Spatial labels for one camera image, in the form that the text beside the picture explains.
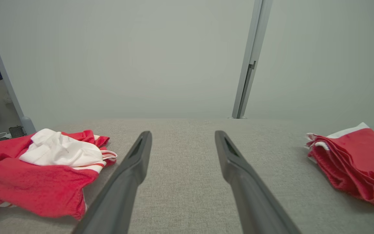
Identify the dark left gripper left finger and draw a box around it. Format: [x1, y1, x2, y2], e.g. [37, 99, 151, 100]
[72, 131, 153, 234]

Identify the grey metal partition post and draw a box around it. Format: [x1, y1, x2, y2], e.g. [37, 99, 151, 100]
[231, 0, 273, 119]

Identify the small black floor box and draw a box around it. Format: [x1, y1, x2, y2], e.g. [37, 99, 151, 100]
[8, 125, 27, 139]

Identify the folded red garment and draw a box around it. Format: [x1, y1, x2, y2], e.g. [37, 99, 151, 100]
[305, 122, 374, 211]

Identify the slanted grey partition post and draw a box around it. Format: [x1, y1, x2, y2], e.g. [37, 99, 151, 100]
[0, 3, 37, 135]

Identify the red and white jersey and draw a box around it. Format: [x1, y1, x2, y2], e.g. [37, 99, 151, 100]
[0, 128, 118, 221]

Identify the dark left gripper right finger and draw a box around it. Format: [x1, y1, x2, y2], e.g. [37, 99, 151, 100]
[215, 130, 302, 234]

